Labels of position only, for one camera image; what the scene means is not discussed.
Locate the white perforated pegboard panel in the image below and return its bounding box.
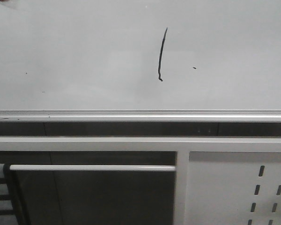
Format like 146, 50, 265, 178
185, 152, 281, 225

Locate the white horizontal metal rod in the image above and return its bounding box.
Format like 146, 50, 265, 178
9, 165, 176, 172

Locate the white metal stand frame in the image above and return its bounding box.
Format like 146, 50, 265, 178
0, 136, 281, 225

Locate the whiteboard with aluminium frame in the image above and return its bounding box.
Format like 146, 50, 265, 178
0, 0, 281, 122

